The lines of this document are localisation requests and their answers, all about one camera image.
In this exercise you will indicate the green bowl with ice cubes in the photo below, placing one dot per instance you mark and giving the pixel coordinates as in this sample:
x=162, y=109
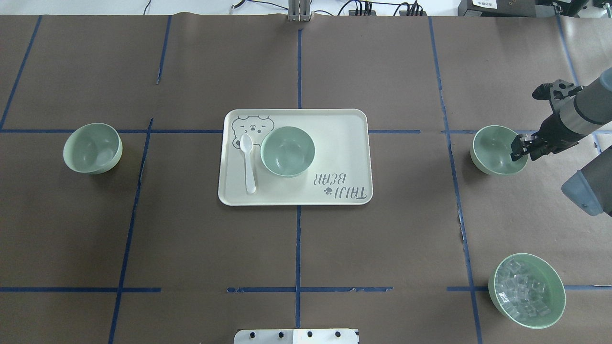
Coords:
x=555, y=296

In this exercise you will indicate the green bowl on tray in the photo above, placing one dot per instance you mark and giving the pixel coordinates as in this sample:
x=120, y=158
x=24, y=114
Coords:
x=287, y=151

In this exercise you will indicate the white plastic spoon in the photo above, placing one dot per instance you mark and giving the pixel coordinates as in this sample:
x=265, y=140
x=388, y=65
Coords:
x=246, y=146

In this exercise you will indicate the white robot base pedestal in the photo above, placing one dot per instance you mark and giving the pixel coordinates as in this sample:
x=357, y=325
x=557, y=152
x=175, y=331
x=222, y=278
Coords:
x=297, y=336

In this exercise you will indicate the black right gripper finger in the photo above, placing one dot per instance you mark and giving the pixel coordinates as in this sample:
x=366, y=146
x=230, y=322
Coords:
x=520, y=146

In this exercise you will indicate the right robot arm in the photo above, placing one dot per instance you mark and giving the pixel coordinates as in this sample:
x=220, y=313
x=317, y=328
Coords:
x=577, y=111

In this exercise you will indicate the pale green bear tray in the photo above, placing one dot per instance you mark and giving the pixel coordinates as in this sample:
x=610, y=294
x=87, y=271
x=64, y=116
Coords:
x=340, y=174

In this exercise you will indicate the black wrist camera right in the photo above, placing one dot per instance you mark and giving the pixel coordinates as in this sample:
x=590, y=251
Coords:
x=558, y=93

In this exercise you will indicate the clear ice cubes pile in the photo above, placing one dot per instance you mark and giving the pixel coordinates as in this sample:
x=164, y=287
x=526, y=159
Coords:
x=519, y=292

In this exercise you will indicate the aluminium frame post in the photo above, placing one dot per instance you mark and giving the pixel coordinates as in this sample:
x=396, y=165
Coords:
x=299, y=10

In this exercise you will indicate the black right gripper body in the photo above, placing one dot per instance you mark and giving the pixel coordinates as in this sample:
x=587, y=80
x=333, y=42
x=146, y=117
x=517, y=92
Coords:
x=551, y=129

